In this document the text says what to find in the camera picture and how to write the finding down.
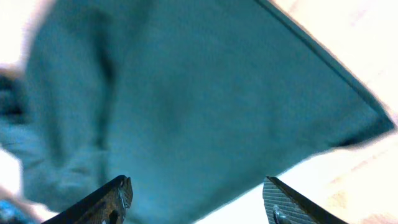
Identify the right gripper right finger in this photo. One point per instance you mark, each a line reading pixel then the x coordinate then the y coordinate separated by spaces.
pixel 284 205

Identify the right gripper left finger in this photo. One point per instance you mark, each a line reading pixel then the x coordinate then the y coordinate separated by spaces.
pixel 106 205

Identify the black polo shirt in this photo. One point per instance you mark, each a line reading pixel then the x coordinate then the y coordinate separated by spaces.
pixel 196 101

